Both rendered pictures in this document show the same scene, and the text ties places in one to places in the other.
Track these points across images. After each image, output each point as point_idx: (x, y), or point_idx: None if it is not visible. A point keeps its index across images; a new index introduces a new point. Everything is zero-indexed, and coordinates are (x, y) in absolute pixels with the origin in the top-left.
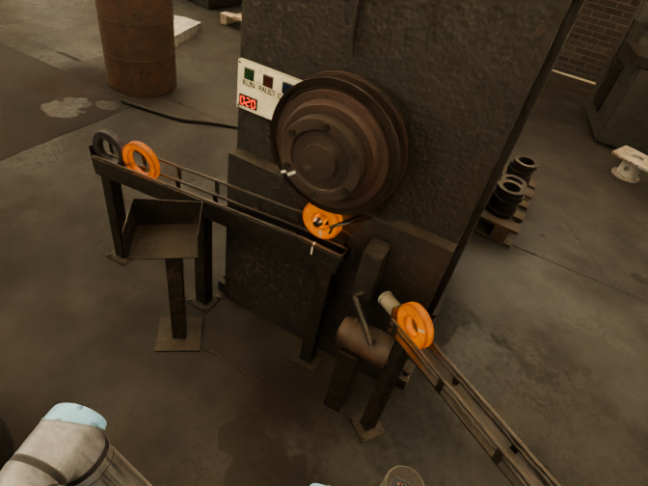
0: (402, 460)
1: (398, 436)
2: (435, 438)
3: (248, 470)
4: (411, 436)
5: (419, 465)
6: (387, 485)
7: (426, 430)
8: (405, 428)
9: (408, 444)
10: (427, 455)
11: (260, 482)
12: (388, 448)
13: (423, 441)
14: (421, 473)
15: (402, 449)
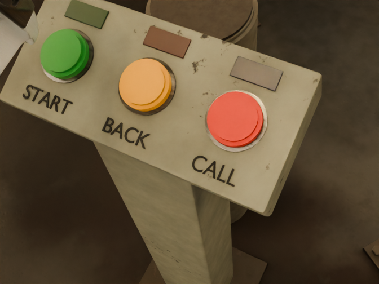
0: (293, 63)
1: (286, 28)
2: (360, 21)
3: (8, 111)
4: (311, 25)
5: (327, 67)
6: (150, 9)
7: (342, 12)
8: (300, 14)
9: (305, 37)
10: (343, 50)
11: (29, 127)
12: (265, 49)
13: (336, 29)
14: (331, 80)
15: (294, 47)
